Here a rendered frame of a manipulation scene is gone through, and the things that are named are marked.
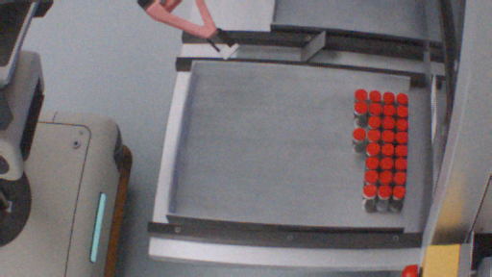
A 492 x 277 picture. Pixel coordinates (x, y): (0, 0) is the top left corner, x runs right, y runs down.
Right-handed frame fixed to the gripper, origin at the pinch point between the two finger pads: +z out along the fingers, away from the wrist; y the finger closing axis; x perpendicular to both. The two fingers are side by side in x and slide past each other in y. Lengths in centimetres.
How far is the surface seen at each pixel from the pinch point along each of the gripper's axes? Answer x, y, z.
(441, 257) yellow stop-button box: -2.0, 4.9, 40.6
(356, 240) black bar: 4.6, 22.0, 32.4
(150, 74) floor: 13, 151, -19
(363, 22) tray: -22, 44, 12
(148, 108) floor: 19, 145, -12
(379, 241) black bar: 2.3, 21.5, 35.1
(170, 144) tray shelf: 14.1, 34.9, 4.6
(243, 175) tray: 9.4, 31.1, 15.0
